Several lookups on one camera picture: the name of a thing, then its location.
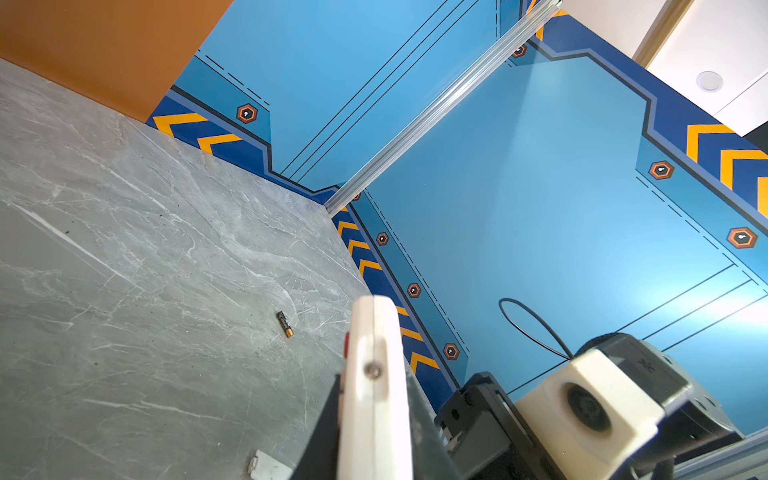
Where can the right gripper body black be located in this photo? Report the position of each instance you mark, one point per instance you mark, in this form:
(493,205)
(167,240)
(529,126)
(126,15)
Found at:
(488,437)

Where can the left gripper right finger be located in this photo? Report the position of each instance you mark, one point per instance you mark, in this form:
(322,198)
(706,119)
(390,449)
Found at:
(429,455)

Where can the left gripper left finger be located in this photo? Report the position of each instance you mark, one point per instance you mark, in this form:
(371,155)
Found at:
(319,459)

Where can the white remote control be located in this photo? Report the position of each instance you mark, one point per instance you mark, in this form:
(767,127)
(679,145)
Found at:
(374,417)

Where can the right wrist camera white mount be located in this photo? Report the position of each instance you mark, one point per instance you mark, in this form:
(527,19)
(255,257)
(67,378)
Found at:
(622,409)

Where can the aluminium rail frame front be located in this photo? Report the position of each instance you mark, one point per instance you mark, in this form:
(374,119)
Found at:
(746,459)

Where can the right aluminium corner post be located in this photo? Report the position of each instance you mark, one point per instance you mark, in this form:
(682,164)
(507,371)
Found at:
(451,97)

